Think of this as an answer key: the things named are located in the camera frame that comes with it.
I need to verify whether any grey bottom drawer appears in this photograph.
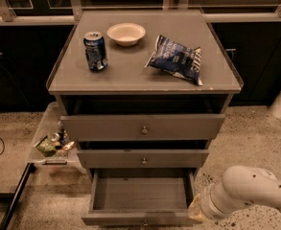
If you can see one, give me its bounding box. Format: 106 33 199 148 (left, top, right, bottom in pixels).
82 168 196 226

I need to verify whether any grey drawer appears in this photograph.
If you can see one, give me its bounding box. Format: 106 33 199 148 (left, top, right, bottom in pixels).
61 114 225 141
82 168 196 226
77 149 209 169

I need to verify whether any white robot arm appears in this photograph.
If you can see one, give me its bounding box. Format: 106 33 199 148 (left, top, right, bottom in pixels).
188 166 281 221

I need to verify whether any grey middle drawer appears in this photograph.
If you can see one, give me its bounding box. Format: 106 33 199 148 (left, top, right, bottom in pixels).
77 149 209 169

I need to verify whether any grey drawer cabinet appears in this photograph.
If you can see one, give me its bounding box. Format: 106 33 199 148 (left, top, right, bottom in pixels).
45 10 245 177

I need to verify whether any grey top drawer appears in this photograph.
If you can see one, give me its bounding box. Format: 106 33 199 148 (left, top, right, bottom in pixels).
61 114 225 141

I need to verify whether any clear plastic bin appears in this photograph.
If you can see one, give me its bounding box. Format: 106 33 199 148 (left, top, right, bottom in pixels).
29 102 78 165

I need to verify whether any blue chip bag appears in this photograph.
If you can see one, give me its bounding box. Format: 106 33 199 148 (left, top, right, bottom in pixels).
146 34 202 86

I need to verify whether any green wrapper in bin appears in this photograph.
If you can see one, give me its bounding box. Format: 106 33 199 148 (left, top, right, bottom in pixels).
35 137 57 157

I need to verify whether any white paper bowl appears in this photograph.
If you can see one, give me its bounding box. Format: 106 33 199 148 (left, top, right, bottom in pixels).
107 23 146 47

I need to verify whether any blue soda can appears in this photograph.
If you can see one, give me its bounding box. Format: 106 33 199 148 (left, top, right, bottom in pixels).
83 32 108 71

